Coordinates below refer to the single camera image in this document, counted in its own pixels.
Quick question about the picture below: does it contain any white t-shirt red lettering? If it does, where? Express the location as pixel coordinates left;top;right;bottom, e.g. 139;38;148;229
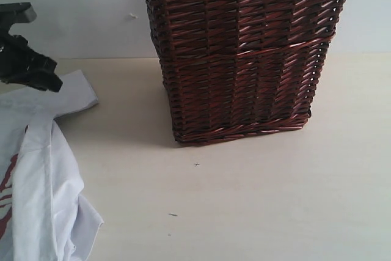
1;71;103;260

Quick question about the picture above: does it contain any brown wicker basket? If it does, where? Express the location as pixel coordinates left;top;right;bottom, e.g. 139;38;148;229
145;0;346;145

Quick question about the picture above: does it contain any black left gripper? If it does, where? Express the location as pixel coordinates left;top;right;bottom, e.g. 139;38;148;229
1;33;63;92

